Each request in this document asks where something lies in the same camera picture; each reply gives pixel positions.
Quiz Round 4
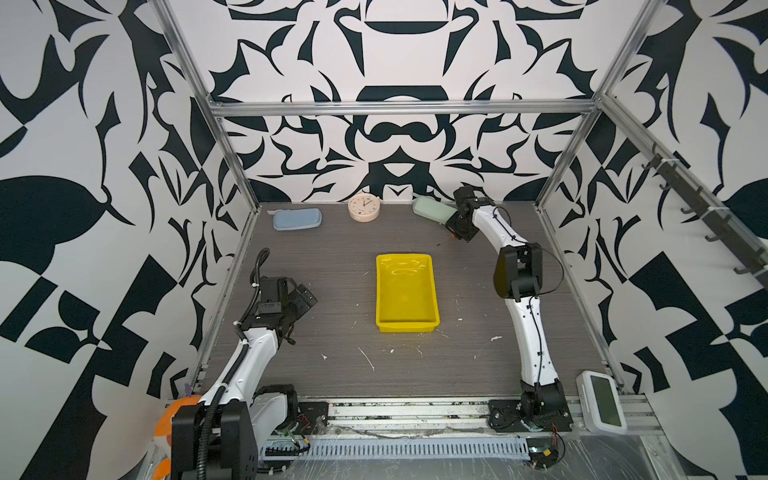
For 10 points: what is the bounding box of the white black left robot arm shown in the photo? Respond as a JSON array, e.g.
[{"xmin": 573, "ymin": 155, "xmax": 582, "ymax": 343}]
[{"xmin": 168, "ymin": 248, "xmax": 317, "ymax": 479}]

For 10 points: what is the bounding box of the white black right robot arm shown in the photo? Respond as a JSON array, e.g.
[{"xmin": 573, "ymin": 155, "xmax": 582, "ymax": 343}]
[{"xmin": 446, "ymin": 186, "xmax": 572, "ymax": 432}]

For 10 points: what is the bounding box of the yellow plastic bin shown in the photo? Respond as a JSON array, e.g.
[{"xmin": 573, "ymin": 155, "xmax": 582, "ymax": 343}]
[{"xmin": 375, "ymin": 253, "xmax": 440, "ymax": 333}]

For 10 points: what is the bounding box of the light green glasses case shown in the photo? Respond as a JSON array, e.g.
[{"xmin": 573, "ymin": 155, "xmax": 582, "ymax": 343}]
[{"xmin": 412, "ymin": 196, "xmax": 457, "ymax": 225}]

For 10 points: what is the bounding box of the light blue glasses case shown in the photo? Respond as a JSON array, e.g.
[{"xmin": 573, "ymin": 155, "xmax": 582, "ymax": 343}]
[{"xmin": 272, "ymin": 208, "xmax": 323, "ymax": 231}]

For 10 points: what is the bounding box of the pink round alarm clock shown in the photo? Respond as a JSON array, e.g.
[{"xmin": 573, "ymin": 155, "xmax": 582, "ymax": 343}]
[{"xmin": 347, "ymin": 193, "xmax": 381, "ymax": 223}]

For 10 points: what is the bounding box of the white digital timer display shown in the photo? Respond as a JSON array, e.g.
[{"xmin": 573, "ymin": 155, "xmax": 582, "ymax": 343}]
[{"xmin": 576, "ymin": 371, "xmax": 628, "ymax": 435}]

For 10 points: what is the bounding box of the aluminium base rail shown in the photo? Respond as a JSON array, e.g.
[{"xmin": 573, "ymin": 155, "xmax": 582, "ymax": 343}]
[{"xmin": 298, "ymin": 395, "xmax": 664, "ymax": 437}]

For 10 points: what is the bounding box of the white slotted cable duct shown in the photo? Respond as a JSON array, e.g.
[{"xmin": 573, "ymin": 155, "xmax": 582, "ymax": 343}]
[{"xmin": 262, "ymin": 437, "xmax": 530, "ymax": 461}]

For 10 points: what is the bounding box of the black wall hook rack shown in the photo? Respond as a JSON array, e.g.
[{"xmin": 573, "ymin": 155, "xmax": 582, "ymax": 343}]
[{"xmin": 643, "ymin": 142, "xmax": 767, "ymax": 290}]

